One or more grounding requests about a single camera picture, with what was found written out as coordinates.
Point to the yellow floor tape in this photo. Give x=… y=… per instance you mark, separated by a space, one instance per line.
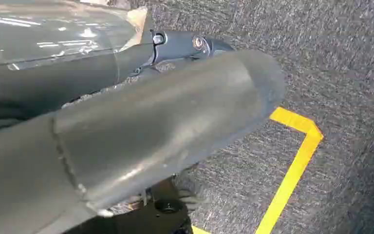
x=290 y=181

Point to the black robot foot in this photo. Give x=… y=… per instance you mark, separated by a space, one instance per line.
x=161 y=219

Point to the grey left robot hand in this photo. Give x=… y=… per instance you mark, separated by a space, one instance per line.
x=161 y=122

